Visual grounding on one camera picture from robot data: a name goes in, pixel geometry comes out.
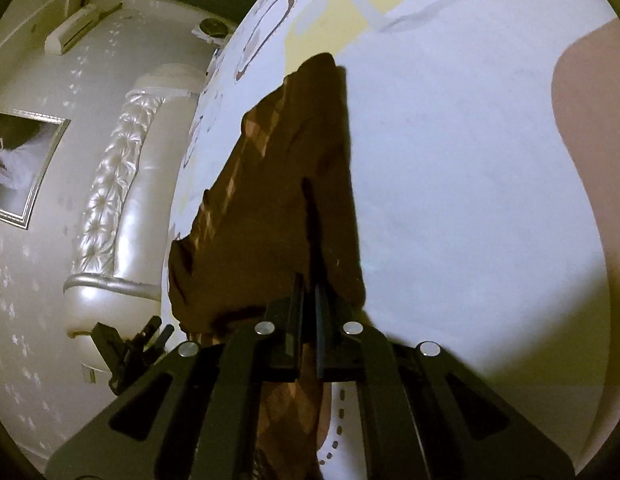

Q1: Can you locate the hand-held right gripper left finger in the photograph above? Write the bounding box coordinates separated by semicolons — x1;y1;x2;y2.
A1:
45;271;307;480

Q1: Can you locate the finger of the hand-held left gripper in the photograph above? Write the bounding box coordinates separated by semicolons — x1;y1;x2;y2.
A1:
92;322;132;397
131;316;176;368

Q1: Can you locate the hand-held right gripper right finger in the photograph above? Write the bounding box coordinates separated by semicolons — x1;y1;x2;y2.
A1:
314;284;577;480

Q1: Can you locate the brown plaid cloth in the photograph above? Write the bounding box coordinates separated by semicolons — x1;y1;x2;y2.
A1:
167;52;369;480

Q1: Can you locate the white tufted headboard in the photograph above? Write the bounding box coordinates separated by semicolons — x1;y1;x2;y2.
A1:
62;62;208;376

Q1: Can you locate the printed white bed sheet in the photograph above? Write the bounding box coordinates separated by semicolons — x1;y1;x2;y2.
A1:
160;0;620;480

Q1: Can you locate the dark round object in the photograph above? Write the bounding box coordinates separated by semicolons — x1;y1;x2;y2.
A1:
192;17;232;44

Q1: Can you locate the white air conditioner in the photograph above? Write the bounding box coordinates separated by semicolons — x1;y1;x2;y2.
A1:
44;2;124;55

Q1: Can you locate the framed wall picture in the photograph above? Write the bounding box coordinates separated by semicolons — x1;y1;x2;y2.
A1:
0;110;72;231

